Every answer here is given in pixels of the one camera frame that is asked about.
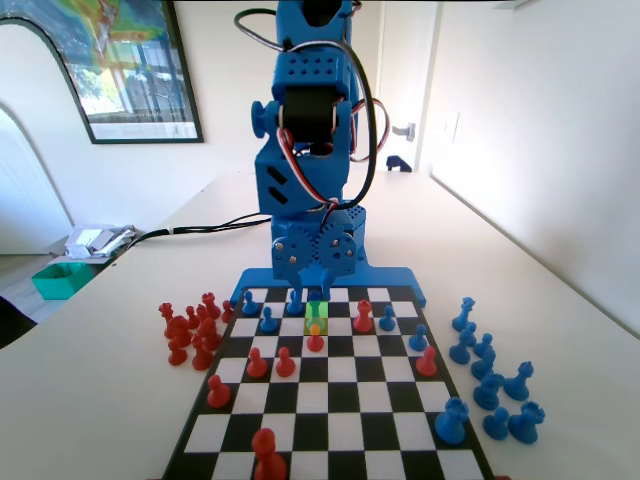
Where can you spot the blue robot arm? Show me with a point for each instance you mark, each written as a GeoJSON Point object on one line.
{"type": "Point", "coordinates": [300, 185]}

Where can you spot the blue pawn chess piece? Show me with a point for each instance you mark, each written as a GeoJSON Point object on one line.
{"type": "Point", "coordinates": [386, 321]}
{"type": "Point", "coordinates": [292, 310]}
{"type": "Point", "coordinates": [248, 307]}
{"type": "Point", "coordinates": [483, 345]}
{"type": "Point", "coordinates": [496, 427]}
{"type": "Point", "coordinates": [268, 322]}
{"type": "Point", "coordinates": [417, 342]}

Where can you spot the red queen chess piece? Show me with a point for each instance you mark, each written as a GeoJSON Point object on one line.
{"type": "Point", "coordinates": [167, 311]}

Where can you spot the blue plastic chess queen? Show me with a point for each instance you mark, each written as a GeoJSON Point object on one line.
{"type": "Point", "coordinates": [462, 317]}

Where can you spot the large red piece front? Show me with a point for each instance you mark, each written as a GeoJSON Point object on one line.
{"type": "Point", "coordinates": [265, 455]}

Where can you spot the blue rook chess piece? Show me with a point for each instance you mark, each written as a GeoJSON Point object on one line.
{"type": "Point", "coordinates": [452, 422]}
{"type": "Point", "coordinates": [525, 427]}

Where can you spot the black and white chessboard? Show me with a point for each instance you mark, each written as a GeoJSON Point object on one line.
{"type": "Point", "coordinates": [340, 400]}

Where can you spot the small blue clamp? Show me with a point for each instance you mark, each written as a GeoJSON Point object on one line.
{"type": "Point", "coordinates": [398, 164]}

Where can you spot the white door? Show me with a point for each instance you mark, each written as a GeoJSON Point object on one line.
{"type": "Point", "coordinates": [400, 75]}

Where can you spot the pile of papers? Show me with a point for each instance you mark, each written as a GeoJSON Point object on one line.
{"type": "Point", "coordinates": [95, 240]}

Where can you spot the green plastic box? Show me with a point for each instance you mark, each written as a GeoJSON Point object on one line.
{"type": "Point", "coordinates": [60, 282]}

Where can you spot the black framed map poster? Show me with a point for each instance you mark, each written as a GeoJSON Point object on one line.
{"type": "Point", "coordinates": [125, 75]}

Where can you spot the white arched panel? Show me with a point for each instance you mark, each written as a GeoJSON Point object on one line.
{"type": "Point", "coordinates": [25, 150]}

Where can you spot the blue arm base plate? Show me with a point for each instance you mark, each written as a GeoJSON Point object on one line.
{"type": "Point", "coordinates": [385, 277]}

